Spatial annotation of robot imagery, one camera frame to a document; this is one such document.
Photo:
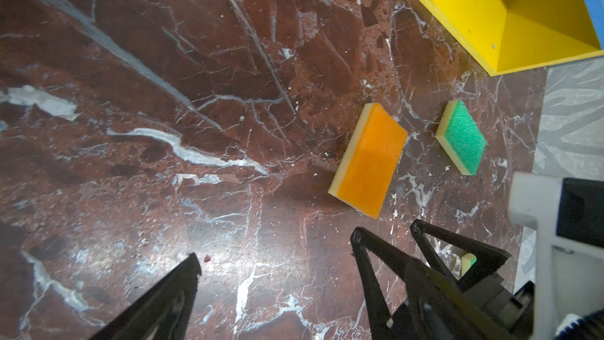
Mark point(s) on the green sponge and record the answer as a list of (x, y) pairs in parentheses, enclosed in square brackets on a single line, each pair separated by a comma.
[(461, 138), (468, 260)]

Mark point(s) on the green sponge upper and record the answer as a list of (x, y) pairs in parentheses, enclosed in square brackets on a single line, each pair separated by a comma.
[(461, 138)]

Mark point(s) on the yellow shelf with coloured boards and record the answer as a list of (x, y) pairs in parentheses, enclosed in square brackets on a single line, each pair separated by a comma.
[(506, 36)]

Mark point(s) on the green sponge lower right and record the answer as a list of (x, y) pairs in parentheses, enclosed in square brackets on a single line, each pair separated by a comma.
[(468, 260)]

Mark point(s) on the yellow sponge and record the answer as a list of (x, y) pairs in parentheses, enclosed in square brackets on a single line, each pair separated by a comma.
[(369, 162)]

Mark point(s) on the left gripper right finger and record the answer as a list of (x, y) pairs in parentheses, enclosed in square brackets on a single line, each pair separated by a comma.
[(462, 318)]

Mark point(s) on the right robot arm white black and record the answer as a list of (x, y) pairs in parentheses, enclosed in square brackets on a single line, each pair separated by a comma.
[(567, 216)]

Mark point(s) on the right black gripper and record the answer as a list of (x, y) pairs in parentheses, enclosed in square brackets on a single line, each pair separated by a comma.
[(390, 314)]

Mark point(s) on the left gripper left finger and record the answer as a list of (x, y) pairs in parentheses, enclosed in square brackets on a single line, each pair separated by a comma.
[(164, 311)]

